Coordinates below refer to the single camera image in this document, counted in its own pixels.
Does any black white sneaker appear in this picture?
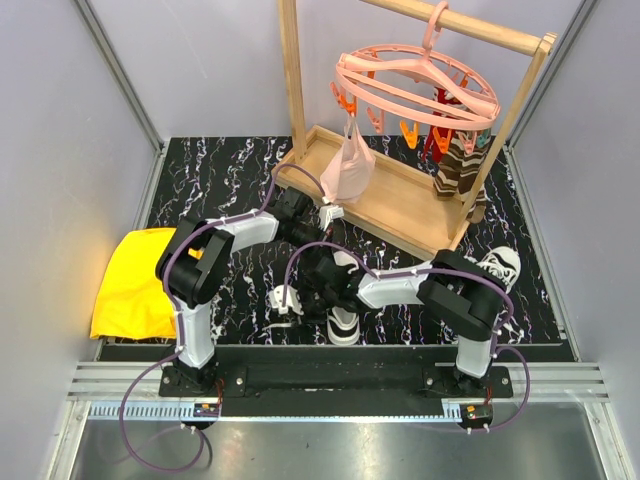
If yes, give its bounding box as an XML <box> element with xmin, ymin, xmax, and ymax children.
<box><xmin>264</xmin><ymin>249</ymin><xmax>362</xmax><ymax>346</ymax></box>
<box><xmin>476</xmin><ymin>246</ymin><xmax>521</xmax><ymax>293</ymax></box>

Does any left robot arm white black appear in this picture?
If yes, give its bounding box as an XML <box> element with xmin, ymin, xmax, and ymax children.
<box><xmin>155</xmin><ymin>187</ymin><xmax>348</xmax><ymax>396</ymax></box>

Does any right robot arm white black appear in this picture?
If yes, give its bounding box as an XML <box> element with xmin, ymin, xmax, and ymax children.
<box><xmin>297</xmin><ymin>246</ymin><xmax>521</xmax><ymax>397</ymax></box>

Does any pink hanging cloth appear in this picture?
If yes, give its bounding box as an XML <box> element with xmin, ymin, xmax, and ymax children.
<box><xmin>320</xmin><ymin>115</ymin><xmax>376</xmax><ymax>203</ymax></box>

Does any wooden drying rack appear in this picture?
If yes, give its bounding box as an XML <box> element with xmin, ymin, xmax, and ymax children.
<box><xmin>271</xmin><ymin>0</ymin><xmax>560</xmax><ymax>263</ymax></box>

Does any red hanging garment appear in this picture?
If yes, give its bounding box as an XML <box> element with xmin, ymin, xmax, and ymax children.
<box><xmin>422</xmin><ymin>85</ymin><xmax>464</xmax><ymax>164</ymax></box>

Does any brown striped sock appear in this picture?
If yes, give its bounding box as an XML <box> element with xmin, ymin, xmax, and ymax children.
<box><xmin>434</xmin><ymin>136</ymin><xmax>489</xmax><ymax>200</ymax></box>

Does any yellow cloth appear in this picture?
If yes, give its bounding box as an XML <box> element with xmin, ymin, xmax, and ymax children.
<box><xmin>90</xmin><ymin>227</ymin><xmax>176</xmax><ymax>340</ymax></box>

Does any pink round clip hanger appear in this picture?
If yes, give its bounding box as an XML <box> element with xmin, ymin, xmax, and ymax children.
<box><xmin>330</xmin><ymin>1</ymin><xmax>501</xmax><ymax>154</ymax></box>

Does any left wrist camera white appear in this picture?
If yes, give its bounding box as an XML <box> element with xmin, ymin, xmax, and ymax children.
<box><xmin>318</xmin><ymin>197</ymin><xmax>344</xmax><ymax>231</ymax></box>

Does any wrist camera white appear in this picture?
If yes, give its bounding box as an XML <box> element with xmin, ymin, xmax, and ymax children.
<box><xmin>268</xmin><ymin>285</ymin><xmax>303</xmax><ymax>316</ymax></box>
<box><xmin>318</xmin><ymin>197</ymin><xmax>344</xmax><ymax>231</ymax></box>

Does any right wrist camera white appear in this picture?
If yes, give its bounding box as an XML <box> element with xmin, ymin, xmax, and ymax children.
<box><xmin>268</xmin><ymin>285</ymin><xmax>303</xmax><ymax>316</ymax></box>

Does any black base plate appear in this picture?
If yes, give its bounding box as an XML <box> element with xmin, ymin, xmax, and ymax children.
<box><xmin>159</xmin><ymin>345</ymin><xmax>514</xmax><ymax>400</ymax></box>

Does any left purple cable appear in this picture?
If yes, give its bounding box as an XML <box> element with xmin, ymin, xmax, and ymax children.
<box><xmin>117</xmin><ymin>163</ymin><xmax>331</xmax><ymax>475</ymax></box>

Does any purple cable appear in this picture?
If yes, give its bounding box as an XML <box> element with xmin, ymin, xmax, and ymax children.
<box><xmin>117</xmin><ymin>163</ymin><xmax>331</xmax><ymax>475</ymax></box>
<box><xmin>280</xmin><ymin>242</ymin><xmax>532</xmax><ymax>436</ymax></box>

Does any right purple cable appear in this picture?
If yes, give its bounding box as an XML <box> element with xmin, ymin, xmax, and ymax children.
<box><xmin>280</xmin><ymin>242</ymin><xmax>532</xmax><ymax>436</ymax></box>

